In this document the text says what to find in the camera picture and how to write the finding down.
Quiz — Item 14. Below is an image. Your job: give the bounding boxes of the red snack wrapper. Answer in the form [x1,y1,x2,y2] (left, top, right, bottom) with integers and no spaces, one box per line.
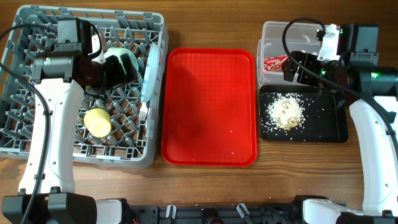
[264,55,288,72]

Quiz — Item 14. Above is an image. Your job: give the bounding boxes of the green bowl with food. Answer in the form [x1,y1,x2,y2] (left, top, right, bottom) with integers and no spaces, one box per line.
[104,47,139,83]

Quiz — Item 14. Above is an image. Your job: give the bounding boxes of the yellow plastic cup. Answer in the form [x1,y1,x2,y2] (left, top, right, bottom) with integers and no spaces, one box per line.
[83,108,111,138]

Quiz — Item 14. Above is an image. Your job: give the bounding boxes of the rice and food scraps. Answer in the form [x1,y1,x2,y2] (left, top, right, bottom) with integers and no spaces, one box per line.
[261,93,306,132]

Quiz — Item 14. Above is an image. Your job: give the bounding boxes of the light blue round plate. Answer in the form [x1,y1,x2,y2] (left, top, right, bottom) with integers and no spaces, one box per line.
[141,43,160,103]

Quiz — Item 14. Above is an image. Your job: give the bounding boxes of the white plastic fork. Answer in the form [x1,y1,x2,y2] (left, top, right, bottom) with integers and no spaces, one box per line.
[139,102,149,121]

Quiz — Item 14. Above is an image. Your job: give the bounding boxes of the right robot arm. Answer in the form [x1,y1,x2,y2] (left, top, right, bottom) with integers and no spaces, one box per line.
[282,24,397,223]

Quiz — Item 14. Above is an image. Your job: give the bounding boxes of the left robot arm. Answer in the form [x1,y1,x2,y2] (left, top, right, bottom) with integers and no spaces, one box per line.
[1,17,138,223]

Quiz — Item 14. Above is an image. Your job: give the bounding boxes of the clear plastic waste bin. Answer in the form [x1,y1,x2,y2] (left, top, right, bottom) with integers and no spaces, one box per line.
[257,21,321,86]

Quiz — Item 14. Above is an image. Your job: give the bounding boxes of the black rectangular waste tray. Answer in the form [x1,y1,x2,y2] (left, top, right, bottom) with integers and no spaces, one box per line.
[259,85,348,142]

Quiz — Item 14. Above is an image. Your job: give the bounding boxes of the grey plastic dishwasher rack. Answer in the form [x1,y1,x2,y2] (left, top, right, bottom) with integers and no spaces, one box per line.
[1,5,169,167]

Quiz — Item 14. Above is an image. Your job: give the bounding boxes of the red plastic serving tray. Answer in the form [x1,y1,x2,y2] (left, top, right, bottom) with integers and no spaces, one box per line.
[161,47,257,167]

